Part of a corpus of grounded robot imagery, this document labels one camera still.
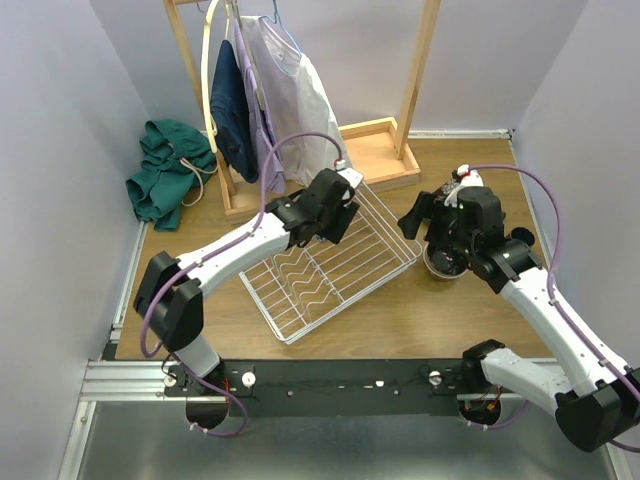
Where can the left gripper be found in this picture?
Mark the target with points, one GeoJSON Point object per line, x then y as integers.
{"type": "Point", "coordinates": [343, 220]}

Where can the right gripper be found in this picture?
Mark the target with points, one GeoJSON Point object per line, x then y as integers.
{"type": "Point", "coordinates": [429, 205]}

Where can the beige ceramic bowl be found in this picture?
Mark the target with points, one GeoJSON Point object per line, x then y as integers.
{"type": "Point", "coordinates": [444, 264]}

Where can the dark blue cup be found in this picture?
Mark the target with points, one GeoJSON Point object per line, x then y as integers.
{"type": "Point", "coordinates": [524, 235]}

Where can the black floral square plate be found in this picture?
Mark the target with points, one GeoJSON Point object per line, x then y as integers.
{"type": "Point", "coordinates": [447, 192]}

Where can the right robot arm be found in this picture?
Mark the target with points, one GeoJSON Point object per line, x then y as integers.
{"type": "Point", "coordinates": [595, 397]}

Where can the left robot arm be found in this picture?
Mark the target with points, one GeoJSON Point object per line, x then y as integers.
{"type": "Point", "coordinates": [171, 295]}

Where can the wooden clothes rack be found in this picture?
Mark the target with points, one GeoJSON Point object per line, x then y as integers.
{"type": "Point", "coordinates": [378, 148]}

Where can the lavender shirt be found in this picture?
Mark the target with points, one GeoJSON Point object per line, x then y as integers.
{"type": "Point", "coordinates": [260, 121]}

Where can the white t-shirt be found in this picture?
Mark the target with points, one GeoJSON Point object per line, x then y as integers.
{"type": "Point", "coordinates": [306, 132]}

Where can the navy blue garment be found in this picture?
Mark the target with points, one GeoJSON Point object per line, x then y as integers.
{"type": "Point", "coordinates": [230, 112]}

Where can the green hoodie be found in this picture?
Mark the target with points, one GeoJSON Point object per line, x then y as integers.
{"type": "Point", "coordinates": [177, 162]}

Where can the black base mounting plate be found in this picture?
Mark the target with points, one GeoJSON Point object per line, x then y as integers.
{"type": "Point", "coordinates": [371, 387]}

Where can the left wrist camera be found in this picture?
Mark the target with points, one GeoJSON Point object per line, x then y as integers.
{"type": "Point", "coordinates": [352, 176]}

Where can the white wire dish rack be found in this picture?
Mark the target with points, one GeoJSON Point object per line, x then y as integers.
{"type": "Point", "coordinates": [299, 290]}

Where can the blue wire hanger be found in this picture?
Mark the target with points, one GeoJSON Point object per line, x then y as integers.
{"type": "Point", "coordinates": [276, 24]}

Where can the aluminium frame rail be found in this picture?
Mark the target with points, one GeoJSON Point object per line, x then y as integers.
{"type": "Point", "coordinates": [109, 381]}

